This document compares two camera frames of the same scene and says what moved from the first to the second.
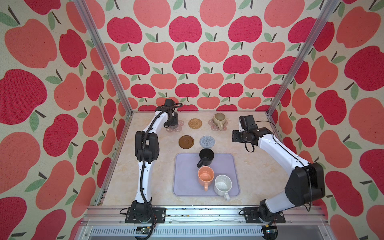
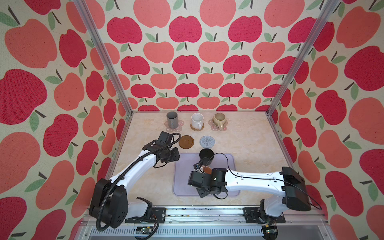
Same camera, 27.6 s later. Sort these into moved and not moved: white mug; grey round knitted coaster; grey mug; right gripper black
Moved: right gripper black; white mug
Not moved: grey mug; grey round knitted coaster
